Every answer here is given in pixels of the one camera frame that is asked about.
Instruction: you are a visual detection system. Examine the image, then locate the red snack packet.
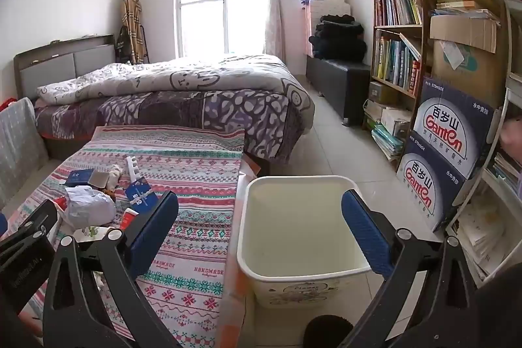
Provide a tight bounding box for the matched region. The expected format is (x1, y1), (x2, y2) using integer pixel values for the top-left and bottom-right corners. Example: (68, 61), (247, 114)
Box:
(119, 208), (139, 230)

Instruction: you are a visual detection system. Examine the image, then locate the black bench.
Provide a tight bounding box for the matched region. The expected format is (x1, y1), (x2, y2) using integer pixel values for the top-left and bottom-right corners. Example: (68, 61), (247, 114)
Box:
(306, 56), (372, 126)

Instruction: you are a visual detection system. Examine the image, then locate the large cardboard box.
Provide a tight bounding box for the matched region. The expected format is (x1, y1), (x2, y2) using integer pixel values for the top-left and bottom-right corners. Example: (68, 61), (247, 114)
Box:
(429, 16), (510, 108)

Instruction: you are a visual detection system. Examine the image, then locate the blue water carton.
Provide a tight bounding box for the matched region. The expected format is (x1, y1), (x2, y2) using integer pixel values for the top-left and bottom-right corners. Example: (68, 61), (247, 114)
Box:
(413, 77), (496, 179)
(396, 130), (469, 232)

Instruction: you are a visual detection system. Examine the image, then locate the small orange white toy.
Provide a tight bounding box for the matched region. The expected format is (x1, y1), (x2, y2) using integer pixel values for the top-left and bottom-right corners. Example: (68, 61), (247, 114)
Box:
(107, 164), (123, 189)

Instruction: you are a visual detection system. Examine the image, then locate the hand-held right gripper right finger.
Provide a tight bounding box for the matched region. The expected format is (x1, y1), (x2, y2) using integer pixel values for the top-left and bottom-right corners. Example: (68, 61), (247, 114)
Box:
(340, 189), (482, 348)

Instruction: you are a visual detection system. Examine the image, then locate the row of thin books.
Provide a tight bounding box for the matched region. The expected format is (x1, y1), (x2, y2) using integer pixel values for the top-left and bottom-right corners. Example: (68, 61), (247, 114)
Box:
(375, 0), (422, 26)

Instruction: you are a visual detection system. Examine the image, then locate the pile of black clothes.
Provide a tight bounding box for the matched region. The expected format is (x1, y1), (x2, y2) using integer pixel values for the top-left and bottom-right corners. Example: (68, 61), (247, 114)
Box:
(309, 14), (368, 61)

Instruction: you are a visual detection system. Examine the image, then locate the pink cabinet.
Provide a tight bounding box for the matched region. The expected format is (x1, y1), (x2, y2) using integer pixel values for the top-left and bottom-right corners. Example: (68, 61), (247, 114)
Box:
(301, 0), (351, 57)

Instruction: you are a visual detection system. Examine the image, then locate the small blue box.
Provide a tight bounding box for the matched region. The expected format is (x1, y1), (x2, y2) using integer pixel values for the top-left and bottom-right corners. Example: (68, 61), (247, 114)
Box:
(64, 169), (95, 188)

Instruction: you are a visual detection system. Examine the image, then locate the white plastic trash bin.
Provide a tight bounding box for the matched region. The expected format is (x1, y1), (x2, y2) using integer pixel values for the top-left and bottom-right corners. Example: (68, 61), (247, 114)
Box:
(237, 175), (374, 310)

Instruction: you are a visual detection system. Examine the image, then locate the plaid coat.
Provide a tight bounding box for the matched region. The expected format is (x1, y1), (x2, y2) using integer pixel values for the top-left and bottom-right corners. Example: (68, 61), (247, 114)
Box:
(122, 0), (144, 65)

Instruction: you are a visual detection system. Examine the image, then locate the striped patterned tablecloth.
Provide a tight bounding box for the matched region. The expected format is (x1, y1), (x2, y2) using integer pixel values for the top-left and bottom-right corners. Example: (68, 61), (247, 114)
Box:
(0, 126), (249, 348)

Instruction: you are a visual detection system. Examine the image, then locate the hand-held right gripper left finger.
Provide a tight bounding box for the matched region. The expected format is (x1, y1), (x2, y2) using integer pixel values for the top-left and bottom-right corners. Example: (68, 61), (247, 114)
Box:
(43, 191), (180, 348)

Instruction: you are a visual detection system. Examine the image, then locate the bed with purple patterned sheet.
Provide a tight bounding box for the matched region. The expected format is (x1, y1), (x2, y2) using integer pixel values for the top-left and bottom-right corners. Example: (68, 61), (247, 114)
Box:
(35, 87), (306, 165)

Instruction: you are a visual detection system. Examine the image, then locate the black bag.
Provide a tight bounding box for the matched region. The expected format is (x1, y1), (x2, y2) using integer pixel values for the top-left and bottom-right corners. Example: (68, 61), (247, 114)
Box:
(115, 25), (135, 64)

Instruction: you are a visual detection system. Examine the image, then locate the wooden bookshelf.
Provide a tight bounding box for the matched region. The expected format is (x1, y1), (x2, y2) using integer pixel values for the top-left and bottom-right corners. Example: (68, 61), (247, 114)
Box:
(368, 0), (427, 161)

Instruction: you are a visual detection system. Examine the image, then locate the crumpled white plastic bag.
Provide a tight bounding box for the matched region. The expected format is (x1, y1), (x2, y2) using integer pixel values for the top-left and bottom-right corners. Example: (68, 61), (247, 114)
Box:
(64, 185), (117, 228)

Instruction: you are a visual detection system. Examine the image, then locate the grey printed quilt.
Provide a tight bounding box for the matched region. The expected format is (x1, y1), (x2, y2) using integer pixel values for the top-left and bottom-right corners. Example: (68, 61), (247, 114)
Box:
(37, 54), (316, 129)

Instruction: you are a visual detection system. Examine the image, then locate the stack of white papers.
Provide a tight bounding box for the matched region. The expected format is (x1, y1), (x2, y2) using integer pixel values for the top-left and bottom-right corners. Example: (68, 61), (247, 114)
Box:
(457, 193), (506, 279)

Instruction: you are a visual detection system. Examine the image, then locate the white toothed plastic strip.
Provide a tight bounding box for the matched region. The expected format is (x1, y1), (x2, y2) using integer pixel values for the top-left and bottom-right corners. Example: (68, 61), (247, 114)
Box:
(121, 156), (143, 186)

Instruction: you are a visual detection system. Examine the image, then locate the blue packet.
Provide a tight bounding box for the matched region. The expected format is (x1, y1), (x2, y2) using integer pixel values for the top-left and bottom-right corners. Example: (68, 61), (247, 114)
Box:
(123, 176), (158, 216)

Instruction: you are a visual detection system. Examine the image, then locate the grey dotted cloth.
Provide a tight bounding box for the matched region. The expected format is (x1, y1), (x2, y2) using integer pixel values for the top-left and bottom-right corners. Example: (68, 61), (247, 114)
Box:
(0, 97), (50, 210)

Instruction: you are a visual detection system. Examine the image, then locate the grey padded headboard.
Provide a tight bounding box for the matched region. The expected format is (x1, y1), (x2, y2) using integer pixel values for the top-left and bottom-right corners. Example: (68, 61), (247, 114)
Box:
(14, 34), (117, 100)

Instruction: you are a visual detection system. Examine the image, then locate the white green packet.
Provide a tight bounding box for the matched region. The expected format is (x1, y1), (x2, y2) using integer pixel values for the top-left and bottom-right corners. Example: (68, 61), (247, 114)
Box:
(77, 226), (117, 251)

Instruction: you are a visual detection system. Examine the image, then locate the row of thick books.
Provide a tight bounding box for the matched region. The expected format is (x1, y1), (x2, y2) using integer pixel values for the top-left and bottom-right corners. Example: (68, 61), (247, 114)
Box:
(373, 32), (422, 94)

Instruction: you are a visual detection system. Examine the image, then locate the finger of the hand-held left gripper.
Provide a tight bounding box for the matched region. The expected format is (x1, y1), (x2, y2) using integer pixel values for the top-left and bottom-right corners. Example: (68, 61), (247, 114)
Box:
(0, 201), (60, 263)

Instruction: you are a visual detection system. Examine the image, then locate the pile of books and boxes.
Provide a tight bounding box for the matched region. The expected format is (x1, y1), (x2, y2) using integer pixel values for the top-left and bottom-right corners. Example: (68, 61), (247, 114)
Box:
(363, 81), (412, 161)

